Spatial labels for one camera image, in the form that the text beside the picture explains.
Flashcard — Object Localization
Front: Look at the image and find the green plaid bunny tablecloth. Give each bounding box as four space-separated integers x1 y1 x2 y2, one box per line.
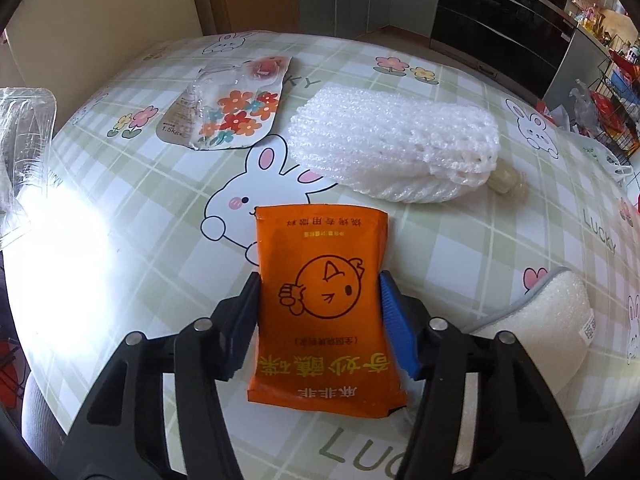
2 29 640 480

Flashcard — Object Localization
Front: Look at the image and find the white foam fruit net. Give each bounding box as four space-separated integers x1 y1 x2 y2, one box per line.
286 86 500 204

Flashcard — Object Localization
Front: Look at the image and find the orange seasoning packet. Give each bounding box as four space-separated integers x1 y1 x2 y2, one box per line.
247 204 407 418

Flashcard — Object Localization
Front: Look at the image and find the white scrub sponge pad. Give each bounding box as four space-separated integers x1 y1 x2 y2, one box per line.
464 266 597 394

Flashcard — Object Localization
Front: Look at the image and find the clear plastic package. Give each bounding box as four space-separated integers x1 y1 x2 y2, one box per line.
1 88 56 249

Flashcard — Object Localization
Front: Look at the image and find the black oven stove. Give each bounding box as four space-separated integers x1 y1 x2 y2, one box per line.
431 0 576 99

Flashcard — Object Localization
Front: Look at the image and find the wire storage rack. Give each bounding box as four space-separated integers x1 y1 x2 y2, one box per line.
570 49 639 165

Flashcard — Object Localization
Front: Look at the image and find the floral printed pouch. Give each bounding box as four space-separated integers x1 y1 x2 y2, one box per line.
156 55 291 151

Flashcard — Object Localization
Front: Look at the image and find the cream refrigerator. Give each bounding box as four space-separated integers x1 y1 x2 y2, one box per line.
6 0 202 117

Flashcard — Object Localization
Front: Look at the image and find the small beige sachet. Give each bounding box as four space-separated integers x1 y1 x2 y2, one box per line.
487 167 527 202

